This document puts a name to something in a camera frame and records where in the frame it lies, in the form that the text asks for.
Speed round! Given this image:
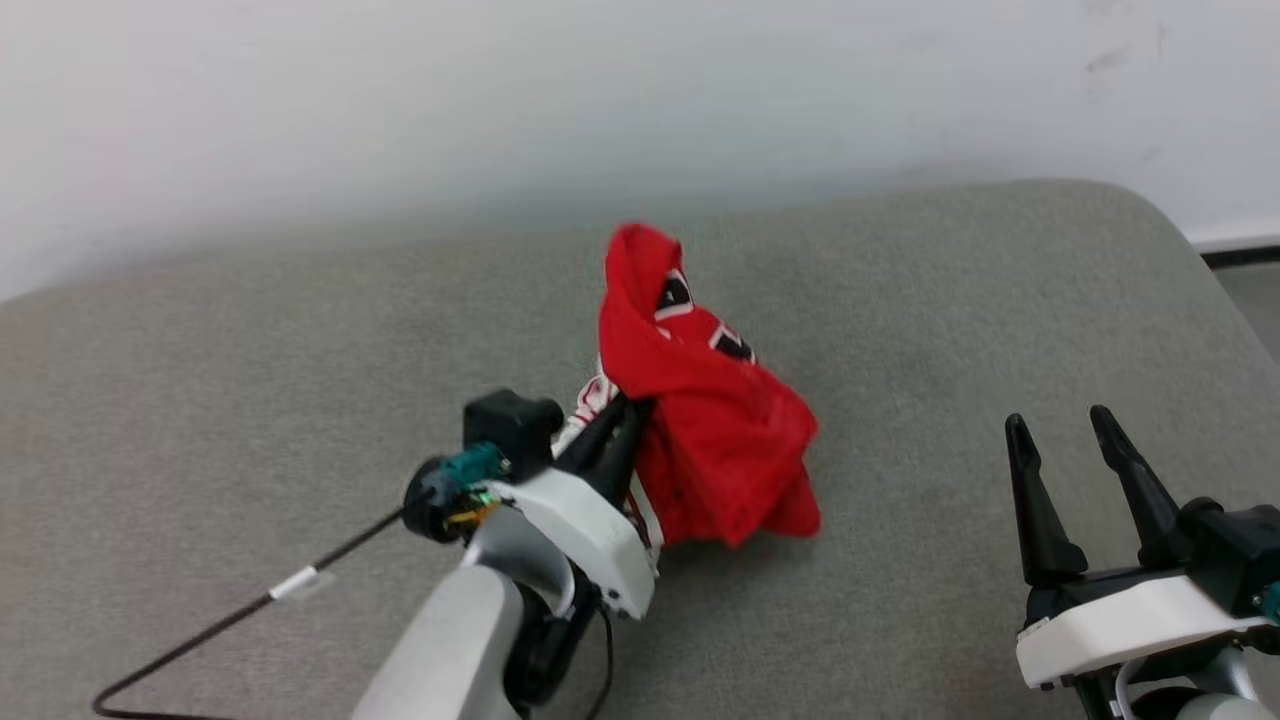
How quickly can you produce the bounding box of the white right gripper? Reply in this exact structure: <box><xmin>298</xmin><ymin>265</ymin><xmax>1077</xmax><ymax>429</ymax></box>
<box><xmin>1005</xmin><ymin>404</ymin><xmax>1273</xmax><ymax>691</ymax></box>

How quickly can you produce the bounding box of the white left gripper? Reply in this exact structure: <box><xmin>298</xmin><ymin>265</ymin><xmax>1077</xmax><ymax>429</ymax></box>
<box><xmin>486</xmin><ymin>392</ymin><xmax>658</xmax><ymax>622</ymax></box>

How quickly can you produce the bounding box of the red and white shirt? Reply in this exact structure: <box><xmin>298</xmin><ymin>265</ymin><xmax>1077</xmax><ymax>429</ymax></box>
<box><xmin>556</xmin><ymin>222</ymin><xmax>823</xmax><ymax>550</ymax></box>

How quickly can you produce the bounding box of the grey fabric sofa seat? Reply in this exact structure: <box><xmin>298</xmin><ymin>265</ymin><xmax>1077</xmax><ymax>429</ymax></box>
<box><xmin>0</xmin><ymin>178</ymin><xmax>1280</xmax><ymax>720</ymax></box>

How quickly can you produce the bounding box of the teal left camera connector plug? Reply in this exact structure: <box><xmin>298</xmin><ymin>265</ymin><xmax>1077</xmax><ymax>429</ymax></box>
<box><xmin>440</xmin><ymin>444</ymin><xmax>504</xmax><ymax>493</ymax></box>

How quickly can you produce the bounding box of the white cable label tag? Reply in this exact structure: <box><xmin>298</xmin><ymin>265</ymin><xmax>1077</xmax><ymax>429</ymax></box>
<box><xmin>267</xmin><ymin>566</ymin><xmax>337</xmax><ymax>602</ymax></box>

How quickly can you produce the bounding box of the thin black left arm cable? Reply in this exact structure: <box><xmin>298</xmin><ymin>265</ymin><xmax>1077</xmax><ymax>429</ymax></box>
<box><xmin>93</xmin><ymin>505</ymin><xmax>413</xmax><ymax>720</ymax></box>

